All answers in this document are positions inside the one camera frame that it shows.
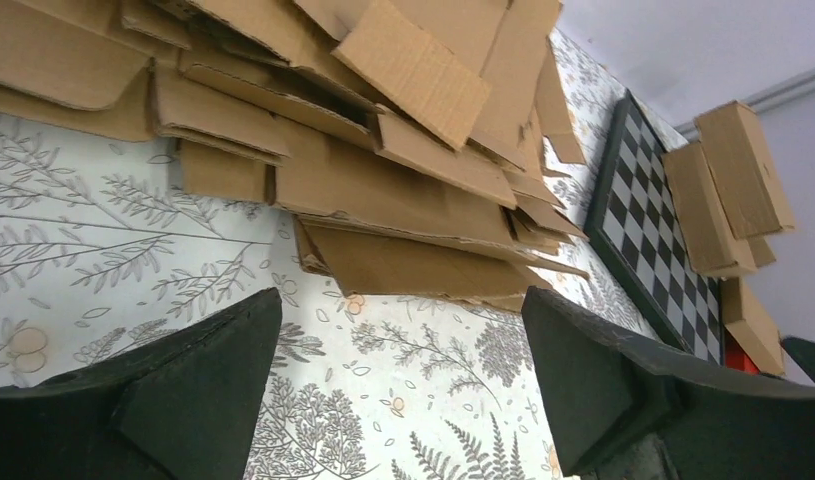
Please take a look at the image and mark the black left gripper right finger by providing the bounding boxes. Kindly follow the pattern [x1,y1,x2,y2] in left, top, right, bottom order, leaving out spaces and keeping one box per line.
[521,286,815,479]

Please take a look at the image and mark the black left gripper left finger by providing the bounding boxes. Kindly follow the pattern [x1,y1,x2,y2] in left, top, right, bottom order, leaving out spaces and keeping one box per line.
[0,288,282,479]

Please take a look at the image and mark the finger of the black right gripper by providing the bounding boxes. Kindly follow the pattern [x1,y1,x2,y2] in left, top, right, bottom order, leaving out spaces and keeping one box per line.
[781,336,815,383]

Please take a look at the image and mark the cardboard box on red block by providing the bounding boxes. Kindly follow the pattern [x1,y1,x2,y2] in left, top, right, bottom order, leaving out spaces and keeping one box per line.
[721,278,785,376]

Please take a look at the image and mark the lower folded cardboard box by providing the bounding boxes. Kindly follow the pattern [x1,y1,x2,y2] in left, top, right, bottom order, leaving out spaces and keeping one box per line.
[662,142,777,278]

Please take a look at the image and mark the folded cardboard box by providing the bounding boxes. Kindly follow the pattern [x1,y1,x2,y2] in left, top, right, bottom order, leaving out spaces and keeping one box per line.
[662,142,777,278]
[694,101,796,239]

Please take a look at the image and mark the top folded cardboard box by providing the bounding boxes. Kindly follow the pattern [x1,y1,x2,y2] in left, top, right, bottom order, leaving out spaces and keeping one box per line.
[694,101,796,239]

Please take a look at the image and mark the red flat block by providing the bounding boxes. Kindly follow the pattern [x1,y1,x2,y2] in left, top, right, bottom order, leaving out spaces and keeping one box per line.
[724,331,760,374]

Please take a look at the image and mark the floral patterned tablecloth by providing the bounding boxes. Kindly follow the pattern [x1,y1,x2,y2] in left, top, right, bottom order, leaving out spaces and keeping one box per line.
[0,27,690,480]

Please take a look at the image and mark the black white chessboard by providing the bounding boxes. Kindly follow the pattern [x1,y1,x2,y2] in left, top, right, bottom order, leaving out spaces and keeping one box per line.
[584,93,724,364]

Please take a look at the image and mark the stack of flat cardboard sheets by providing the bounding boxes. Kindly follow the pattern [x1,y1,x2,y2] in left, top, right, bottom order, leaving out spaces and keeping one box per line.
[0,1,580,311]

